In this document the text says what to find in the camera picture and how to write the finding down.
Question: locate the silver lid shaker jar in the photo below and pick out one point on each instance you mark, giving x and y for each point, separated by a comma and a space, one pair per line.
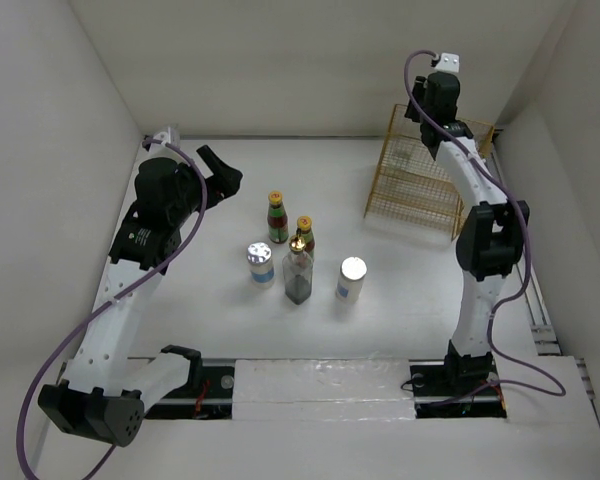
260, 260
350, 282

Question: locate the dark liquid glass bottle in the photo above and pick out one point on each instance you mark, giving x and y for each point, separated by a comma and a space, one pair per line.
297, 268

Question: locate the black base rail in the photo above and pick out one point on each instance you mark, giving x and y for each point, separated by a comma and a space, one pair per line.
324, 390

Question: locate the clear glass oil bottle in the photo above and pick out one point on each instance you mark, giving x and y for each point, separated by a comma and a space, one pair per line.
404, 133

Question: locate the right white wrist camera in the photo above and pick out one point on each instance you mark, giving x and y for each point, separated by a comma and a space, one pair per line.
446, 62

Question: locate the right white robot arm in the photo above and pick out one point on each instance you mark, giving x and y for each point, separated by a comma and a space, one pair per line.
490, 242

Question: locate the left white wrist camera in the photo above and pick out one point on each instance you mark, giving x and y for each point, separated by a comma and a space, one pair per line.
168, 134

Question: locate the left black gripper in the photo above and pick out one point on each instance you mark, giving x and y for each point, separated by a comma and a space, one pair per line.
224, 181

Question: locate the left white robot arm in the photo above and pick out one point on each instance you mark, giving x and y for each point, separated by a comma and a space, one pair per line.
97, 399

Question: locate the right silver lid shaker jar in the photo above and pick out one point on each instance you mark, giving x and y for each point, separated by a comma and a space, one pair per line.
350, 282

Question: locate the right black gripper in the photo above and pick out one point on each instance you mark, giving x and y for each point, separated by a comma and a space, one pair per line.
425, 86

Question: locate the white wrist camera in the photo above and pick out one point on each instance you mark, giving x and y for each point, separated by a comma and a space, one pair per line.
168, 134
446, 62

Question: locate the yellow wire rack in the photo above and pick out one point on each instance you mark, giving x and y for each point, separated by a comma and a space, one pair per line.
415, 191

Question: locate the left silver lid shaker jar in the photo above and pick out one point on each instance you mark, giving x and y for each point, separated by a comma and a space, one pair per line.
260, 260

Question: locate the back green label sauce bottle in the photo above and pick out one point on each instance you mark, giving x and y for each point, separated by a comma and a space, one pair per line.
277, 219

